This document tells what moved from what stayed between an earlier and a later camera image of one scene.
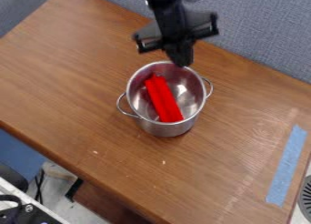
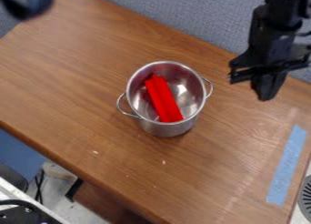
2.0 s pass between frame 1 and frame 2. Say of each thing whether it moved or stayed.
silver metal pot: stayed
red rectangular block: stayed
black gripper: moved
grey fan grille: stayed
